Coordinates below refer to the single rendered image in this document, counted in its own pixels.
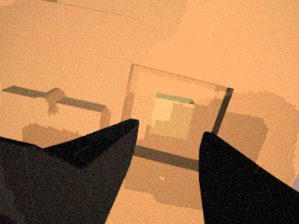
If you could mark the olive-tan cube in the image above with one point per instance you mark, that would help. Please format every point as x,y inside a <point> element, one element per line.
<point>171,115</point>

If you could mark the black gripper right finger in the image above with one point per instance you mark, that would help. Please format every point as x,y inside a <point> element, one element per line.
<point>234,190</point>

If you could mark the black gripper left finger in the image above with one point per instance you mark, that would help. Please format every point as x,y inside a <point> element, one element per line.
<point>74,182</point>

